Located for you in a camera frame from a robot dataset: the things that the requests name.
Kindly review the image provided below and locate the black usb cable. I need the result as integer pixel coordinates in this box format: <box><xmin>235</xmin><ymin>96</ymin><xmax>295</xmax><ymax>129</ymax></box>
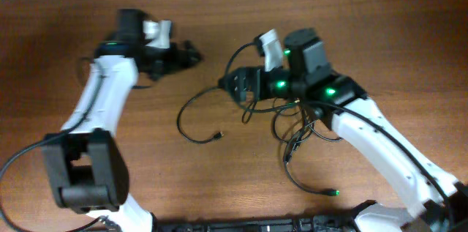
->
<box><xmin>176</xmin><ymin>85</ymin><xmax>224</xmax><ymax>145</ymax></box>

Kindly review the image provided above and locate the black cable bundle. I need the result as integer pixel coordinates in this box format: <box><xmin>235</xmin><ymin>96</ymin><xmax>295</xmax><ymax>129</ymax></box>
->
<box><xmin>241</xmin><ymin>96</ymin><xmax>344</xmax><ymax>197</ymax></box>

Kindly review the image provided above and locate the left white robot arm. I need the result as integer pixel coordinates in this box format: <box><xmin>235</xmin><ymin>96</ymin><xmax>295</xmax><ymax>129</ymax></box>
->
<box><xmin>41</xmin><ymin>9</ymin><xmax>202</xmax><ymax>231</ymax></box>

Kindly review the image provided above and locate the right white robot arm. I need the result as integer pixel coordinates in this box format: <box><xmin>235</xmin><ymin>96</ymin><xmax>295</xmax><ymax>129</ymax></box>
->
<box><xmin>219</xmin><ymin>28</ymin><xmax>467</xmax><ymax>231</ymax></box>

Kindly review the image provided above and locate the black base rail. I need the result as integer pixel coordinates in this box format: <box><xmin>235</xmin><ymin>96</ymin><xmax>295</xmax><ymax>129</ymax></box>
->
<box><xmin>149</xmin><ymin>216</ymin><xmax>359</xmax><ymax>232</ymax></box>

